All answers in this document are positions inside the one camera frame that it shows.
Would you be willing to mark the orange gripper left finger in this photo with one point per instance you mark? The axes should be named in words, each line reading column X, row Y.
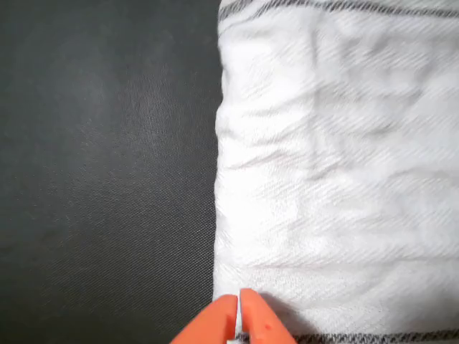
column 211, row 322

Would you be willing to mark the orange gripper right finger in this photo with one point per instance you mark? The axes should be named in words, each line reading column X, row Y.
column 263, row 319

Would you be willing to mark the white striped cloth towel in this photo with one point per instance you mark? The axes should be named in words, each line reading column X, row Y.
column 340, row 179

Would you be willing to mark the black desk mat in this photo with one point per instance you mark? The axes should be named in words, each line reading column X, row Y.
column 107, row 179

